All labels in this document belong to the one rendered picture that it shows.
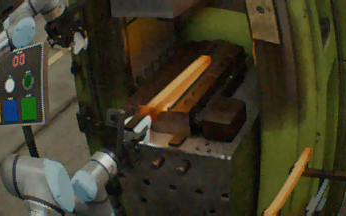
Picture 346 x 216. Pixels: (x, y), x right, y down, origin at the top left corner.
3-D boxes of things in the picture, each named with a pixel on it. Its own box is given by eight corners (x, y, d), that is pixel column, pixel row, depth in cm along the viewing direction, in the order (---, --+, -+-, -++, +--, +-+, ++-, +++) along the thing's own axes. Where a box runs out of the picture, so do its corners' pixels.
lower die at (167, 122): (191, 137, 181) (187, 109, 176) (126, 125, 190) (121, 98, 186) (246, 66, 211) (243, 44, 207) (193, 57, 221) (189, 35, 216)
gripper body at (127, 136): (120, 152, 172) (99, 174, 163) (114, 124, 168) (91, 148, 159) (145, 158, 168) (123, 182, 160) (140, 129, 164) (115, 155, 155)
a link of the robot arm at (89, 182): (74, 199, 152) (65, 175, 147) (91, 181, 160) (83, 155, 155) (96, 208, 148) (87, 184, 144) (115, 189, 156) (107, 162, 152)
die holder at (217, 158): (229, 249, 192) (229, 157, 170) (136, 232, 210) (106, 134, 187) (287, 164, 233) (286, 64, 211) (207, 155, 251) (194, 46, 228)
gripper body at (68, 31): (52, 49, 157) (38, 27, 147) (65, 25, 160) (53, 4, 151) (69, 50, 153) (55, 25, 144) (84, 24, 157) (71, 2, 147)
